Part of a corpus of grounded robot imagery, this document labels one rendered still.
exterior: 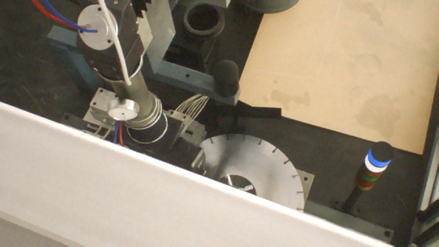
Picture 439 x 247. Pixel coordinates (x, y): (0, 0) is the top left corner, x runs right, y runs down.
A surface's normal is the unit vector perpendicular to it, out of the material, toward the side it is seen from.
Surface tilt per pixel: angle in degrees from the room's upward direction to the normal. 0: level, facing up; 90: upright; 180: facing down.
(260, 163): 0
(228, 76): 0
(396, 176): 0
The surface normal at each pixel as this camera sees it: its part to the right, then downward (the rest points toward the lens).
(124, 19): 0.93, 0.32
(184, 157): -0.06, -0.41
